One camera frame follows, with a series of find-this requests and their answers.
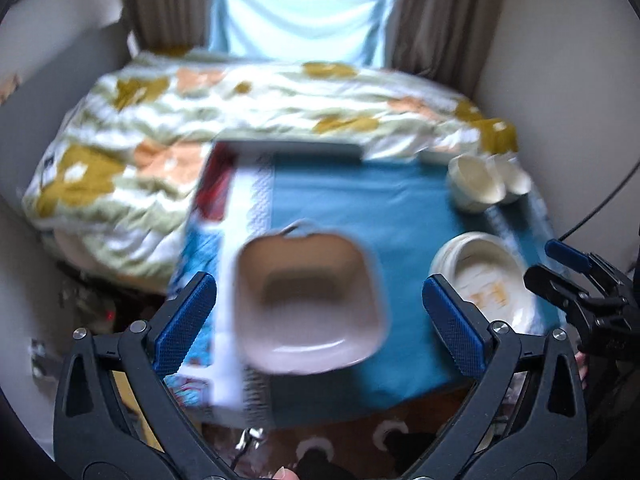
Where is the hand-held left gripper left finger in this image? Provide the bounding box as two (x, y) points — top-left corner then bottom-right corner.
(54, 271), (221, 466)

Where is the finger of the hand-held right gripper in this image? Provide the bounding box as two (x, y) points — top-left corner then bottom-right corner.
(523, 264), (601, 313)
(545, 239), (621, 288)

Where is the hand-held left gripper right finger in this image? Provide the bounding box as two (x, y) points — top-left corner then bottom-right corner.
(415, 274), (587, 466)

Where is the white cup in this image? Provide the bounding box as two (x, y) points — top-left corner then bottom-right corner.
(492, 155), (532, 205)
(447, 154), (506, 214)

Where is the square white bowl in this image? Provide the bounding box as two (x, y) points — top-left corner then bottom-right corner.
(234, 220), (391, 375)

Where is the grey and red tray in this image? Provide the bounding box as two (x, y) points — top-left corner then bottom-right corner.
(192, 139), (362, 224)

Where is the teal tablecloth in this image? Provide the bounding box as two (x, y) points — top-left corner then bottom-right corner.
(170, 152), (561, 427)

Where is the floral duvet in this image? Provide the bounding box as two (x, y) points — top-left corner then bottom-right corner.
(22, 50), (519, 294)

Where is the brown curtain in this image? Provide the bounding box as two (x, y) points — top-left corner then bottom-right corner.
(116, 0), (224, 57)
(390, 0), (507, 97)

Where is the light blue cloth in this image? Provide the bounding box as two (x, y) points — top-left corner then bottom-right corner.
(207, 0), (396, 69)

